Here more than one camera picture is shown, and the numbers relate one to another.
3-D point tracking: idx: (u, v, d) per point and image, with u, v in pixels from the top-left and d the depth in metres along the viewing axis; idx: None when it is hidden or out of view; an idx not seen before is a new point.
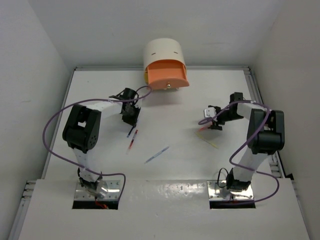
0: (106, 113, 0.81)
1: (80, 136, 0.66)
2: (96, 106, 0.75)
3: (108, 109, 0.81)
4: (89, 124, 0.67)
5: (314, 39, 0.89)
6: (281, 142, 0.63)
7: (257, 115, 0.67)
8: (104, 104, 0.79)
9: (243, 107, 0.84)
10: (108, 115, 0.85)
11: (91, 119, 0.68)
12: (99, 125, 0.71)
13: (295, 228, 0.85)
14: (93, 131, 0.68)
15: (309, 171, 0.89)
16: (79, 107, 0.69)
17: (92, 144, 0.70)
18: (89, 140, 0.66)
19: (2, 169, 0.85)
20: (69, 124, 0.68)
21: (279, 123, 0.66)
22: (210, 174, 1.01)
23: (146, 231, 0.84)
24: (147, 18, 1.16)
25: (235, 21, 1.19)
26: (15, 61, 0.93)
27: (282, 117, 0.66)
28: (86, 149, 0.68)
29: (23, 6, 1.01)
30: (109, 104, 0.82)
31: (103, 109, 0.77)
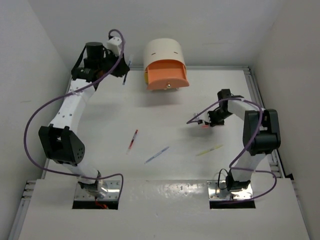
0: (79, 110, 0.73)
1: (64, 155, 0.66)
2: (63, 119, 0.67)
3: (79, 105, 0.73)
4: (66, 145, 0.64)
5: (313, 36, 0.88)
6: (277, 141, 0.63)
7: (251, 116, 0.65)
8: (71, 108, 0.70)
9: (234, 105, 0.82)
10: (85, 104, 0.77)
11: (65, 139, 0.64)
12: (77, 136, 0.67)
13: (297, 229, 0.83)
14: (75, 148, 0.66)
15: (309, 171, 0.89)
16: (47, 131, 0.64)
17: (81, 154, 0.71)
18: (76, 156, 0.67)
19: (2, 168, 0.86)
20: (48, 149, 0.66)
21: (273, 121, 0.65)
22: (210, 174, 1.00)
23: (146, 231, 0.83)
24: (147, 18, 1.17)
25: (234, 21, 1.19)
26: (15, 60, 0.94)
27: (276, 116, 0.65)
28: (76, 163, 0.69)
29: (23, 7, 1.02)
30: (77, 100, 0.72)
31: (72, 115, 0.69)
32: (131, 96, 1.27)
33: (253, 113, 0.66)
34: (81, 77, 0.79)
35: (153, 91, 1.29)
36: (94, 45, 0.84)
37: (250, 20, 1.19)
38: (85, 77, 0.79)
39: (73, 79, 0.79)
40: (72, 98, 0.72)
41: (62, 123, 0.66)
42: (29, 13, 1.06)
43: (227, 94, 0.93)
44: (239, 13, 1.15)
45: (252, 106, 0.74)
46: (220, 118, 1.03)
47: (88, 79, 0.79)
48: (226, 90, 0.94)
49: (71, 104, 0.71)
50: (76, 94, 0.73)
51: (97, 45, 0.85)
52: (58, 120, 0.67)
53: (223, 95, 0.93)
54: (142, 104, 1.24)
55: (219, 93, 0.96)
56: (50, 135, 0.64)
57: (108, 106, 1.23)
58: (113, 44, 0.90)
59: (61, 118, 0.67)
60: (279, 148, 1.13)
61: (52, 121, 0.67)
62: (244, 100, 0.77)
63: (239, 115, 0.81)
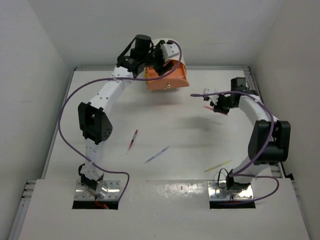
0: (115, 97, 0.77)
1: (94, 131, 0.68)
2: (100, 100, 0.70)
3: (115, 93, 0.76)
4: (97, 123, 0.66)
5: (313, 36, 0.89)
6: (283, 155, 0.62)
7: (262, 127, 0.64)
8: (108, 92, 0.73)
9: (246, 104, 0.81)
10: (121, 92, 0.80)
11: (97, 118, 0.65)
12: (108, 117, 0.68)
13: (297, 229, 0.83)
14: (104, 126, 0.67)
15: (310, 171, 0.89)
16: (84, 107, 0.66)
17: (107, 135, 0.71)
18: (103, 134, 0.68)
19: (2, 168, 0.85)
20: (81, 123, 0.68)
21: (284, 135, 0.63)
22: (210, 174, 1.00)
23: (146, 231, 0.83)
24: (147, 18, 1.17)
25: (234, 21, 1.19)
26: (15, 60, 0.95)
27: (288, 130, 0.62)
28: (100, 140, 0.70)
29: (24, 7, 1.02)
30: (115, 86, 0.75)
31: (109, 98, 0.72)
32: (131, 96, 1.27)
33: (264, 124, 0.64)
34: (124, 66, 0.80)
35: (153, 91, 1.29)
36: (142, 39, 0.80)
37: (250, 20, 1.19)
38: (127, 66, 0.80)
39: (116, 66, 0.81)
40: (111, 83, 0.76)
41: (98, 104, 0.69)
42: (29, 13, 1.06)
43: (241, 84, 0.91)
44: (238, 13, 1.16)
45: (264, 112, 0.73)
46: (227, 105, 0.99)
47: (129, 70, 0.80)
48: (242, 80, 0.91)
49: (110, 88, 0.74)
50: (116, 81, 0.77)
51: (146, 39, 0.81)
52: (95, 100, 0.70)
53: (238, 84, 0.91)
54: (142, 104, 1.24)
55: (234, 79, 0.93)
56: (86, 111, 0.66)
57: None
58: (165, 50, 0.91)
59: (99, 99, 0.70)
60: None
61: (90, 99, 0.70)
62: (257, 102, 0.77)
63: (249, 116, 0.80)
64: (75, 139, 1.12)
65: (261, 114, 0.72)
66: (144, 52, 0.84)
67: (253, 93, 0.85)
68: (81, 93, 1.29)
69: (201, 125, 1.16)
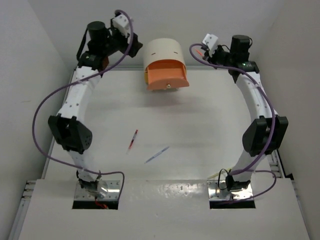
0: (87, 99, 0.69)
1: (73, 142, 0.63)
2: (70, 109, 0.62)
3: (86, 94, 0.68)
4: (75, 134, 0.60)
5: (313, 36, 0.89)
6: (277, 145, 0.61)
7: (261, 127, 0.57)
8: (77, 97, 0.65)
9: (244, 87, 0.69)
10: (91, 91, 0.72)
11: (73, 129, 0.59)
12: (84, 125, 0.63)
13: (297, 229, 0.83)
14: (82, 136, 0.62)
15: (310, 171, 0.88)
16: (55, 120, 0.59)
17: (88, 142, 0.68)
18: (84, 143, 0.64)
19: (2, 168, 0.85)
20: (58, 137, 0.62)
21: (282, 131, 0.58)
22: (210, 174, 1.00)
23: (146, 231, 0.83)
24: (147, 18, 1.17)
25: (234, 21, 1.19)
26: (15, 59, 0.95)
27: (286, 126, 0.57)
28: (83, 150, 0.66)
29: (24, 7, 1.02)
30: (83, 88, 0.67)
31: (79, 104, 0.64)
32: (131, 96, 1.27)
33: (263, 123, 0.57)
34: (86, 65, 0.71)
35: (153, 91, 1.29)
36: (96, 29, 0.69)
37: (250, 20, 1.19)
38: (90, 65, 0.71)
39: (78, 66, 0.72)
40: (78, 87, 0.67)
41: (70, 113, 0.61)
42: (29, 12, 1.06)
43: (242, 50, 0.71)
44: (238, 13, 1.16)
45: (263, 103, 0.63)
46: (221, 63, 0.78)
47: (94, 67, 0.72)
48: (246, 43, 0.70)
49: (78, 93, 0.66)
50: (82, 83, 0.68)
51: (100, 28, 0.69)
52: (65, 110, 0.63)
53: (239, 50, 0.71)
54: (142, 104, 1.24)
55: (236, 39, 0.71)
56: (58, 124, 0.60)
57: (108, 106, 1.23)
58: (119, 25, 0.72)
59: (69, 108, 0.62)
60: (279, 148, 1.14)
61: (60, 111, 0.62)
62: (256, 87, 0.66)
63: (244, 96, 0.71)
64: None
65: (260, 107, 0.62)
66: (102, 42, 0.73)
67: (253, 68, 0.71)
68: None
69: (201, 125, 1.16)
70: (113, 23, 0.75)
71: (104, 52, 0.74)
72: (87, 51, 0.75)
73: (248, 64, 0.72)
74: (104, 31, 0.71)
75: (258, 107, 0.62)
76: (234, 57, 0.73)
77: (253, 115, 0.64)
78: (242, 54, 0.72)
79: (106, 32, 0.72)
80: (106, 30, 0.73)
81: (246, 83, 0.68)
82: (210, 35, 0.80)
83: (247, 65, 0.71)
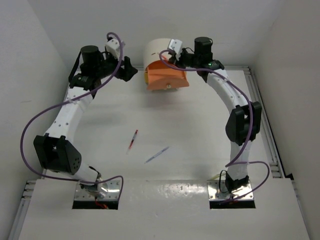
0: (76, 119, 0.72)
1: (61, 165, 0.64)
2: (58, 128, 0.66)
3: (75, 115, 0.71)
4: (62, 155, 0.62)
5: (313, 36, 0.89)
6: (258, 129, 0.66)
7: (240, 115, 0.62)
8: (67, 117, 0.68)
9: (215, 84, 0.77)
10: (82, 112, 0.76)
11: (60, 150, 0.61)
12: (72, 145, 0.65)
13: (297, 229, 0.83)
14: (70, 157, 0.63)
15: (309, 171, 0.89)
16: (42, 140, 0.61)
17: (77, 164, 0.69)
18: (72, 166, 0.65)
19: (2, 168, 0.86)
20: (44, 160, 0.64)
21: (258, 115, 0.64)
22: (210, 174, 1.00)
23: (146, 231, 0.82)
24: (146, 18, 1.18)
25: (233, 21, 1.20)
26: (16, 59, 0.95)
27: (260, 109, 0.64)
28: (71, 172, 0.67)
29: (23, 7, 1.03)
30: (73, 109, 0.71)
31: (69, 124, 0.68)
32: (131, 96, 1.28)
33: (239, 111, 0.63)
34: (78, 86, 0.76)
35: (153, 91, 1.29)
36: (89, 52, 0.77)
37: (250, 20, 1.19)
38: (82, 85, 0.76)
39: (70, 87, 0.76)
40: (68, 106, 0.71)
41: (58, 133, 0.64)
42: (29, 13, 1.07)
43: (207, 52, 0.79)
44: (238, 13, 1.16)
45: (236, 94, 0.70)
46: (190, 64, 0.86)
47: (86, 88, 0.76)
48: (208, 43, 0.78)
49: (68, 112, 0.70)
50: (73, 102, 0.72)
51: (92, 51, 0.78)
52: (53, 130, 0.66)
53: (203, 52, 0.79)
54: (142, 104, 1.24)
55: (197, 42, 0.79)
56: (45, 145, 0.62)
57: (108, 107, 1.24)
58: (112, 48, 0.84)
59: (57, 128, 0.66)
60: (279, 148, 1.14)
61: (47, 131, 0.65)
62: (227, 82, 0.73)
63: (219, 94, 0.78)
64: (75, 139, 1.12)
65: (233, 98, 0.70)
66: (95, 65, 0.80)
67: (218, 67, 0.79)
68: None
69: (200, 125, 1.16)
70: (106, 47, 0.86)
71: (96, 74, 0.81)
72: (79, 73, 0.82)
73: (213, 64, 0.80)
74: (97, 54, 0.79)
75: (232, 98, 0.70)
76: (200, 59, 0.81)
77: (230, 107, 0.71)
78: (207, 55, 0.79)
79: (98, 55, 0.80)
80: (98, 52, 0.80)
81: (216, 80, 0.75)
82: (175, 40, 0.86)
83: (212, 64, 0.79)
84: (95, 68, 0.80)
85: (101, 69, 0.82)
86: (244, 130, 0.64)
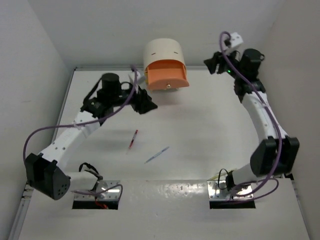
0: (75, 145, 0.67)
1: (46, 188, 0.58)
2: (54, 151, 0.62)
3: (75, 140, 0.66)
4: (49, 181, 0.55)
5: (313, 36, 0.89)
6: (287, 169, 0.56)
7: (270, 149, 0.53)
8: (66, 142, 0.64)
9: (250, 107, 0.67)
10: (84, 138, 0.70)
11: (48, 175, 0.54)
12: (62, 173, 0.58)
13: (297, 229, 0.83)
14: (57, 184, 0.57)
15: (310, 170, 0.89)
16: (34, 160, 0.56)
17: (64, 189, 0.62)
18: (55, 192, 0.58)
19: (2, 168, 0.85)
20: (30, 179, 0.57)
21: (292, 153, 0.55)
22: (210, 173, 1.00)
23: (146, 231, 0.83)
24: (147, 18, 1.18)
25: (234, 21, 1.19)
26: (16, 60, 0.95)
27: (296, 147, 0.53)
28: (55, 198, 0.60)
29: (23, 7, 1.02)
30: (75, 134, 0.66)
31: (65, 149, 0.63)
32: None
33: (272, 142, 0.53)
34: (89, 111, 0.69)
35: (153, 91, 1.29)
36: (108, 81, 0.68)
37: (250, 20, 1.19)
38: (92, 112, 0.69)
39: (80, 110, 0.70)
40: (72, 130, 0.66)
41: (51, 156, 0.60)
42: (29, 13, 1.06)
43: (253, 72, 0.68)
44: (238, 13, 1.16)
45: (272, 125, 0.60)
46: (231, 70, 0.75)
47: (95, 115, 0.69)
48: (259, 62, 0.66)
49: (69, 136, 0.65)
50: (78, 127, 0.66)
51: (112, 81, 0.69)
52: (49, 151, 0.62)
53: (250, 71, 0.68)
54: None
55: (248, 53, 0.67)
56: (36, 165, 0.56)
57: None
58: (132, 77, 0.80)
59: (53, 150, 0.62)
60: None
61: (43, 151, 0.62)
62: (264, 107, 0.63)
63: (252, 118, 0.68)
64: None
65: (268, 127, 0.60)
66: (112, 94, 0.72)
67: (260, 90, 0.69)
68: (80, 93, 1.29)
69: (201, 125, 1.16)
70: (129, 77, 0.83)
71: (111, 103, 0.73)
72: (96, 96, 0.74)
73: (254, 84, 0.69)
74: (117, 84, 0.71)
75: (266, 126, 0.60)
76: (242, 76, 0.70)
77: (260, 135, 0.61)
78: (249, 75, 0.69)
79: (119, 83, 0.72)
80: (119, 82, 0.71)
81: (252, 103, 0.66)
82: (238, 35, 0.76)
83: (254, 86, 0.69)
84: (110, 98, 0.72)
85: (118, 99, 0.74)
86: (265, 161, 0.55)
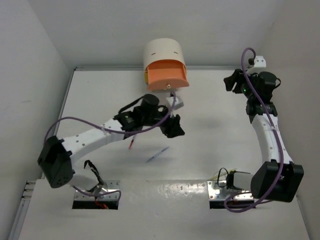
0: (95, 145, 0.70)
1: (48, 172, 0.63)
2: (75, 143, 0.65)
3: (95, 142, 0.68)
4: (55, 167, 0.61)
5: (313, 36, 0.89)
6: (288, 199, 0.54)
7: (269, 172, 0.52)
8: (88, 139, 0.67)
9: (259, 128, 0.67)
10: (105, 143, 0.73)
11: (57, 161, 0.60)
12: (69, 166, 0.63)
13: (297, 229, 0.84)
14: (60, 173, 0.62)
15: (309, 171, 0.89)
16: (54, 143, 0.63)
17: (62, 181, 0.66)
18: (55, 180, 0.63)
19: (3, 168, 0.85)
20: (41, 157, 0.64)
21: (293, 182, 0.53)
22: (210, 173, 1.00)
23: (146, 231, 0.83)
24: (147, 18, 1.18)
25: (234, 21, 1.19)
26: (16, 60, 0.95)
27: (299, 176, 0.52)
28: (52, 185, 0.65)
29: (23, 7, 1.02)
30: (99, 136, 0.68)
31: (84, 146, 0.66)
32: (131, 96, 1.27)
33: (274, 166, 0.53)
34: (119, 122, 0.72)
35: (153, 91, 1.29)
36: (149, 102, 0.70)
37: (250, 20, 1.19)
38: (122, 124, 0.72)
39: (113, 117, 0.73)
40: (98, 131, 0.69)
41: (70, 147, 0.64)
42: (29, 13, 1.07)
43: (266, 92, 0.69)
44: (239, 13, 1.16)
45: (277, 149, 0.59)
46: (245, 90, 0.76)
47: (123, 128, 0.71)
48: (271, 83, 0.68)
49: (92, 136, 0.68)
50: (104, 131, 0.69)
51: (152, 104, 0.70)
52: (71, 141, 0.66)
53: (262, 90, 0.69)
54: None
55: (263, 74, 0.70)
56: (53, 148, 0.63)
57: (108, 107, 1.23)
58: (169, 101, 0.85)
59: (74, 142, 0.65)
60: None
61: (66, 139, 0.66)
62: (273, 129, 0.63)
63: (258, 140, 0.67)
64: None
65: (273, 150, 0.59)
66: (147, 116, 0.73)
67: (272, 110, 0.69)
68: (80, 93, 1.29)
69: (201, 125, 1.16)
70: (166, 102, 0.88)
71: (142, 123, 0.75)
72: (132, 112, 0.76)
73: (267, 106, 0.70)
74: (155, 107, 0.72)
75: (271, 149, 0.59)
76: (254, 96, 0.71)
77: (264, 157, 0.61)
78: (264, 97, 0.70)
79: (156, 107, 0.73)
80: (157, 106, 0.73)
81: (261, 124, 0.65)
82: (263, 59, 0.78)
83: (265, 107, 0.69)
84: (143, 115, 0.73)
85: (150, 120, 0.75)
86: (264, 185, 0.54)
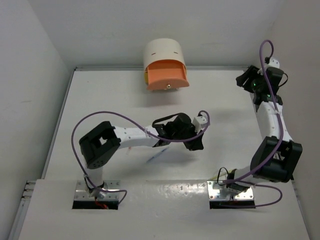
0: (133, 142, 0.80)
1: (93, 151, 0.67)
2: (123, 134, 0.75)
3: (136, 140, 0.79)
4: (105, 146, 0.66)
5: (313, 36, 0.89)
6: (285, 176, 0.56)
7: (268, 144, 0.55)
8: (134, 135, 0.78)
9: (262, 114, 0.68)
10: (138, 143, 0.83)
11: (110, 143, 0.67)
12: (113, 152, 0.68)
13: (297, 229, 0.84)
14: (105, 155, 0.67)
15: (310, 171, 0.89)
16: (108, 127, 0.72)
17: (97, 166, 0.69)
18: (95, 160, 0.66)
19: (3, 168, 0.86)
20: (90, 136, 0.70)
21: (290, 158, 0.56)
22: (210, 173, 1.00)
23: (146, 231, 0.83)
24: (147, 18, 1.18)
25: (234, 21, 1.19)
26: (16, 60, 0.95)
27: (297, 153, 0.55)
28: (88, 166, 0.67)
29: (24, 7, 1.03)
30: (141, 136, 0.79)
31: (129, 139, 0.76)
32: (131, 96, 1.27)
33: (273, 140, 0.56)
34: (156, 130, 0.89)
35: (153, 91, 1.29)
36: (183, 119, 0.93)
37: (250, 20, 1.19)
38: (159, 132, 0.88)
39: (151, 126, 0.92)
40: (140, 131, 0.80)
41: (120, 135, 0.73)
42: (29, 13, 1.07)
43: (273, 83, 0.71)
44: (239, 13, 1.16)
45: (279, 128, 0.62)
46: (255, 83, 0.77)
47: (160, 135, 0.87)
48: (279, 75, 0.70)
49: (136, 134, 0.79)
50: (146, 134, 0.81)
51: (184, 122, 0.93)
52: (120, 131, 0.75)
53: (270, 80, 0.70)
54: (142, 104, 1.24)
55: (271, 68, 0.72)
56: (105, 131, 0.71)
57: (108, 107, 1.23)
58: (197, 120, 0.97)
59: (123, 132, 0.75)
60: None
61: (116, 127, 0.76)
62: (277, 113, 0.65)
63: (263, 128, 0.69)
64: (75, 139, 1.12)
65: (274, 129, 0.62)
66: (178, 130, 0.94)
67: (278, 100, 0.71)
68: (80, 93, 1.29)
69: None
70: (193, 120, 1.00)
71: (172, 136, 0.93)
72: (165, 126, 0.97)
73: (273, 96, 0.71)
74: (186, 124, 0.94)
75: (273, 129, 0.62)
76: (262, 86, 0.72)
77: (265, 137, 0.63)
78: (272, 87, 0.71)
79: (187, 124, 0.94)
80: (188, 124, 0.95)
81: (266, 109, 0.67)
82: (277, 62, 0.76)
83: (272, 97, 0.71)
84: (174, 130, 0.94)
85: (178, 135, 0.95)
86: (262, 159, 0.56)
